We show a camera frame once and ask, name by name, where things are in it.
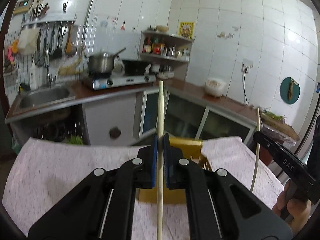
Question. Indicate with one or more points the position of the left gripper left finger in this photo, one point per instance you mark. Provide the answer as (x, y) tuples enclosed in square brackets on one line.
[(101, 206)]

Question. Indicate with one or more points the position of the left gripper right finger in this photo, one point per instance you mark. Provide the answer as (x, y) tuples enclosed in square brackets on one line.
[(220, 207)]

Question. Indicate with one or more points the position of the wooden chopstick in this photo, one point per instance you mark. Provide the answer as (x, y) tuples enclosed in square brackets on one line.
[(160, 161), (257, 155)]

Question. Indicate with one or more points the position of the kitchen counter cabinet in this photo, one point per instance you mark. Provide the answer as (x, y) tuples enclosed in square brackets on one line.
[(80, 94)]

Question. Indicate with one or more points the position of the person's right hand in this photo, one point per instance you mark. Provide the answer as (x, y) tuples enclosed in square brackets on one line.
[(299, 210)]

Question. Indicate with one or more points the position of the wooden cutting board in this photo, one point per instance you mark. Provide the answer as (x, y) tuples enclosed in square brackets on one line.
[(276, 129)]

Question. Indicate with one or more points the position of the yellow plastic utensil holder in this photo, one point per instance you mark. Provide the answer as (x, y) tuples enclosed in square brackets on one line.
[(180, 153)]

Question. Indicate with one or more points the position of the pink floral tablecloth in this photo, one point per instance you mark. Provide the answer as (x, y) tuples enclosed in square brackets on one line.
[(44, 172)]

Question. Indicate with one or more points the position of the white rice cooker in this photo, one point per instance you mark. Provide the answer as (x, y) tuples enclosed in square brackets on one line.
[(215, 87)]

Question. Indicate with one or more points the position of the stainless steel sink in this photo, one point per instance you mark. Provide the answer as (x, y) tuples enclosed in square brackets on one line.
[(44, 97)]

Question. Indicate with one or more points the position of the silver gas stove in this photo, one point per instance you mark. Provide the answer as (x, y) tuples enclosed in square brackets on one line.
[(116, 81)]

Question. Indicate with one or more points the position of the steel cooking pot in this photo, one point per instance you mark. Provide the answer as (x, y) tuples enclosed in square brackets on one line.
[(102, 62)]

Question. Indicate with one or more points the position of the black wok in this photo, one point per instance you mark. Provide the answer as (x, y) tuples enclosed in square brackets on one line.
[(135, 68)]

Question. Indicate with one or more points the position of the white soap bottle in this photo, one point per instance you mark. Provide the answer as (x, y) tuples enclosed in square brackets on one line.
[(33, 76)]

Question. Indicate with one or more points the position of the corner metal shelf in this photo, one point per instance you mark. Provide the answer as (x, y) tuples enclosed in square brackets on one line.
[(164, 48)]

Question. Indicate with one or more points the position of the green round wall board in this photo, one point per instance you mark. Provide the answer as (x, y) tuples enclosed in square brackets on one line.
[(289, 90)]

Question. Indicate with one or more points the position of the wall power socket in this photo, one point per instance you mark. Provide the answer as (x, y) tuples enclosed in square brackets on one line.
[(246, 65)]

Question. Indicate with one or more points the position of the yellow wall poster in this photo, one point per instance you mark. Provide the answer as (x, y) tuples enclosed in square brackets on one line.
[(186, 29)]

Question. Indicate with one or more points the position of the wall utensil rack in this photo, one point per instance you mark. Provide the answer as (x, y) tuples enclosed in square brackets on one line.
[(54, 17)]

